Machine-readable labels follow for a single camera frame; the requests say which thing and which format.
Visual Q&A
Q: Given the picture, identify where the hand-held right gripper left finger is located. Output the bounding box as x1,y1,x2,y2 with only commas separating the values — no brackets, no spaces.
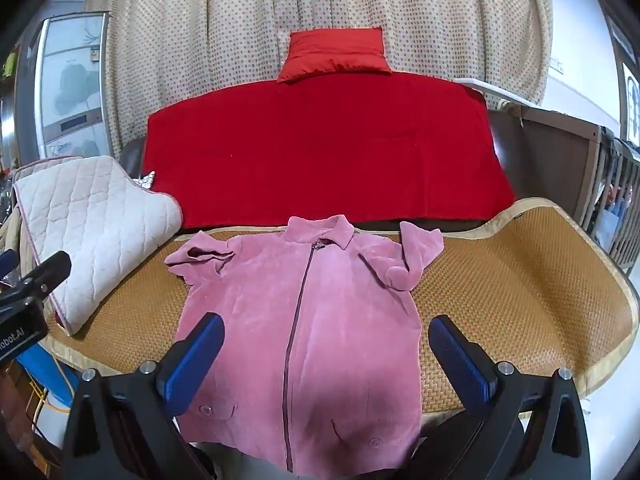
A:
62,312,226,480

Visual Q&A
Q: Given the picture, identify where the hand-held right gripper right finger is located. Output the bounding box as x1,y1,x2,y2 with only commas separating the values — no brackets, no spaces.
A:
414,314,594,480

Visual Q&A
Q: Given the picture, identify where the pink corduroy jacket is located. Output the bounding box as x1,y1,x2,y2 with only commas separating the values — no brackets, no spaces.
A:
164,214,446,475

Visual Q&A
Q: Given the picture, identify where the blue bag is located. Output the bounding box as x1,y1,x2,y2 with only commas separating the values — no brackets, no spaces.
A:
14,344,83,412

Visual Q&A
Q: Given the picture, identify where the beige quilted pad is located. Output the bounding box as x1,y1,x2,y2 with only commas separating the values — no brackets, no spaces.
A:
11,155,184,337

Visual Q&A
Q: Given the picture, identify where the woven bamboo mat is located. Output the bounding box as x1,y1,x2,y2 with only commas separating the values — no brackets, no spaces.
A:
39,197,640,417

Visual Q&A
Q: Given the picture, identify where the brown wooden crib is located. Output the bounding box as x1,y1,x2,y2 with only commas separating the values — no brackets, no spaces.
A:
495,100,640,277

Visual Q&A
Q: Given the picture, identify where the red blanket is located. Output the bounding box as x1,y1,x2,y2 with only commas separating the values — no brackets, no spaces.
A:
141,71,517,233

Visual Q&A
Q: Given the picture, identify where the white board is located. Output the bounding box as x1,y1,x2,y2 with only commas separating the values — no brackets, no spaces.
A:
454,77,543,107

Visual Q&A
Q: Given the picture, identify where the red pillow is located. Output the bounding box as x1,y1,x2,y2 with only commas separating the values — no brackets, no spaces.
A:
276,26,393,84

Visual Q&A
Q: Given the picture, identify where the beige dotted curtain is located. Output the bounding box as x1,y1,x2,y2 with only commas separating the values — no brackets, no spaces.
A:
82,0,555,161

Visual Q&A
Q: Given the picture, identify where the dark framed wall picture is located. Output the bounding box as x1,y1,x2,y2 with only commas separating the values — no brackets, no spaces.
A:
599,0,640,147

